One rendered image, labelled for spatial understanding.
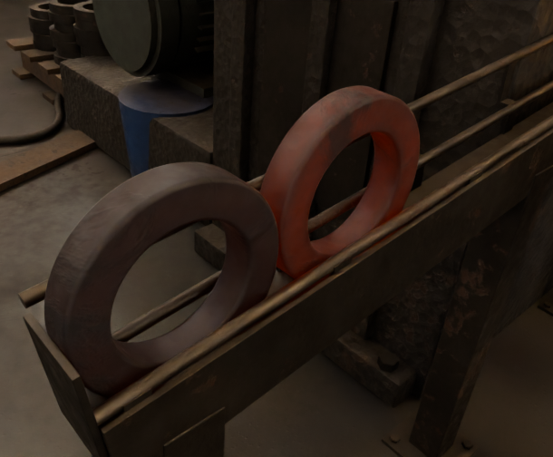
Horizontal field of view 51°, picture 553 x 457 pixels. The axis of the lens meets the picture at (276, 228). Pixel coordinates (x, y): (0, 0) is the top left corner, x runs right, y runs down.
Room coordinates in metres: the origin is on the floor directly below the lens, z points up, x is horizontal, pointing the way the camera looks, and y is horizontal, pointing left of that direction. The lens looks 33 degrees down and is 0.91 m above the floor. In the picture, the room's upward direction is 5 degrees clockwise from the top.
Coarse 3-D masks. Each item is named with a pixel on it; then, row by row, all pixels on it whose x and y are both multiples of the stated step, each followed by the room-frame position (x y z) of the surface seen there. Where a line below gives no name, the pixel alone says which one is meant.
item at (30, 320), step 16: (32, 320) 0.29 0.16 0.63; (32, 336) 0.29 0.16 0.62; (48, 336) 0.27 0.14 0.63; (48, 352) 0.26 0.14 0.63; (48, 368) 0.28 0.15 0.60; (64, 368) 0.25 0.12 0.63; (64, 384) 0.26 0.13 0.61; (80, 384) 0.24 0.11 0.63; (64, 400) 0.27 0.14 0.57; (80, 400) 0.24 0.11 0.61; (64, 416) 0.29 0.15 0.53; (80, 416) 0.25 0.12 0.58; (80, 432) 0.27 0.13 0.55; (96, 432) 0.24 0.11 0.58; (96, 448) 0.24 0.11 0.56
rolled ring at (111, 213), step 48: (144, 192) 0.31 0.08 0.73; (192, 192) 0.32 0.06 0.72; (240, 192) 0.35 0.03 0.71; (96, 240) 0.28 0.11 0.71; (144, 240) 0.30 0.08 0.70; (240, 240) 0.36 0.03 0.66; (48, 288) 0.28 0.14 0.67; (96, 288) 0.27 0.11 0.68; (240, 288) 0.36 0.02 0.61; (96, 336) 0.27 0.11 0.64; (192, 336) 0.34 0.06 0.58; (96, 384) 0.27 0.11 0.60
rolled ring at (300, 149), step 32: (352, 96) 0.45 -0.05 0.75; (384, 96) 0.46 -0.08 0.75; (320, 128) 0.42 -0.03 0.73; (352, 128) 0.43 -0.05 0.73; (384, 128) 0.47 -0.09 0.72; (416, 128) 0.50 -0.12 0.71; (288, 160) 0.41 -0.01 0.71; (320, 160) 0.41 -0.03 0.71; (384, 160) 0.50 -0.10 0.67; (416, 160) 0.51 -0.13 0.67; (288, 192) 0.39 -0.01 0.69; (384, 192) 0.50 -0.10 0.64; (288, 224) 0.39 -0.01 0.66; (352, 224) 0.49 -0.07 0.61; (288, 256) 0.39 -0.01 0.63; (320, 256) 0.42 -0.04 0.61
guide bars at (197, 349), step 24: (552, 120) 0.68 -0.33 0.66; (528, 144) 0.65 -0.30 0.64; (480, 168) 0.57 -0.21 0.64; (432, 192) 0.52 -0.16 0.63; (408, 216) 0.48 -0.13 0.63; (360, 240) 0.44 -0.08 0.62; (336, 264) 0.41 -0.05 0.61; (288, 288) 0.37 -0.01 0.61; (264, 312) 0.35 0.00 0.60; (216, 336) 0.32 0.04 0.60; (192, 360) 0.30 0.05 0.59; (144, 384) 0.27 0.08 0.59; (96, 408) 0.25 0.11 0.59; (120, 408) 0.26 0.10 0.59
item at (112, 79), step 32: (96, 0) 1.84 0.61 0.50; (128, 0) 1.71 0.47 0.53; (160, 0) 1.64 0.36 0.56; (192, 0) 1.72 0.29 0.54; (128, 32) 1.71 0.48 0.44; (160, 32) 1.62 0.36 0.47; (192, 32) 1.71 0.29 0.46; (64, 64) 1.96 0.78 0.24; (96, 64) 1.97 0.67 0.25; (128, 64) 1.72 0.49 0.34; (160, 64) 1.67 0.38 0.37; (192, 64) 1.94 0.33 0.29; (64, 96) 1.98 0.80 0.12; (96, 96) 1.79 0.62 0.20; (96, 128) 1.81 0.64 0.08; (160, 128) 1.52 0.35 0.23; (192, 128) 1.50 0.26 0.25; (128, 160) 1.67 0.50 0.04; (160, 160) 1.53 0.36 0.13; (192, 160) 1.41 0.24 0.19
